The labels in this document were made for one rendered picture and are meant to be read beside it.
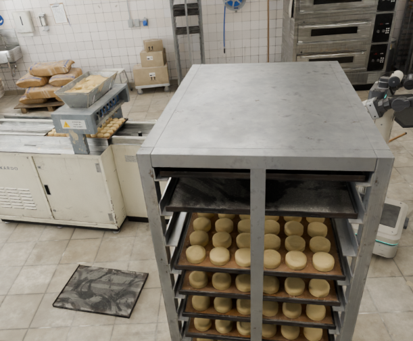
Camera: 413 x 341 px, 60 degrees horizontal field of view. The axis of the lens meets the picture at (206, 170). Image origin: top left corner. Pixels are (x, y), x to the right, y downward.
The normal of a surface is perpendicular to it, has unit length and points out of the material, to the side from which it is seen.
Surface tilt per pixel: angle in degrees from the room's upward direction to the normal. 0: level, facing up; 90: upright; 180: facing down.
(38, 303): 0
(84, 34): 90
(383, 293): 0
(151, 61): 91
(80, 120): 90
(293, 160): 90
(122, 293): 0
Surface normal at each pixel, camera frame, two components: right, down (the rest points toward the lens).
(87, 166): -0.20, 0.52
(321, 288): -0.07, -0.85
